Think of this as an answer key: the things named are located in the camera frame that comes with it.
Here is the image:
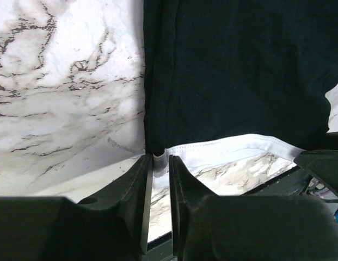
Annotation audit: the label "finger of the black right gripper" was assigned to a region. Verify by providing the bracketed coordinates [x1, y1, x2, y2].
[294, 150, 338, 197]

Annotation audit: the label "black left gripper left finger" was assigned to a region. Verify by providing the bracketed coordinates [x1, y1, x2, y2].
[0, 155, 152, 260]

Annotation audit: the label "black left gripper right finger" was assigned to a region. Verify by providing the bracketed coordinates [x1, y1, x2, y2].
[169, 156, 338, 260]

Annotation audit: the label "black white boxer briefs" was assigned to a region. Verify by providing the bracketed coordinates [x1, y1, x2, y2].
[143, 1, 338, 188]

